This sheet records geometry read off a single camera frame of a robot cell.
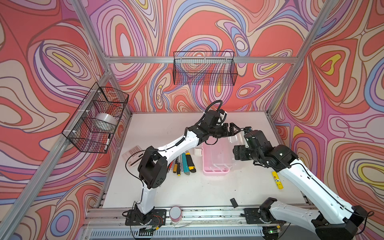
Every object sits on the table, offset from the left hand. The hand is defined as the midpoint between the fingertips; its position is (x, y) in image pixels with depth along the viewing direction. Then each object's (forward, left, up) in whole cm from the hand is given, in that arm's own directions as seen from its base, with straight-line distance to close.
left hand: (238, 130), depth 77 cm
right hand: (-11, -1, -5) cm, 12 cm away
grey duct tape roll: (-1, +65, +8) cm, 65 cm away
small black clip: (-29, +2, -26) cm, 39 cm away
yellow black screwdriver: (-10, +32, -24) cm, 41 cm away
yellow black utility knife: (-8, +25, -25) cm, 36 cm away
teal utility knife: (-8, +28, -25) cm, 38 cm away
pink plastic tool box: (-3, +8, -19) cm, 21 cm away
